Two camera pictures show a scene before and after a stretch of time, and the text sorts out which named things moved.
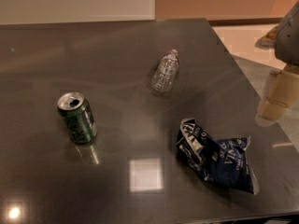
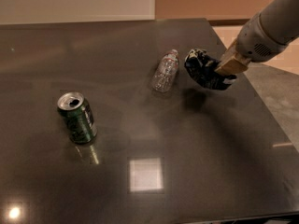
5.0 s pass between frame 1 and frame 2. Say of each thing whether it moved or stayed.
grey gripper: moved
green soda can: stayed
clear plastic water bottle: stayed
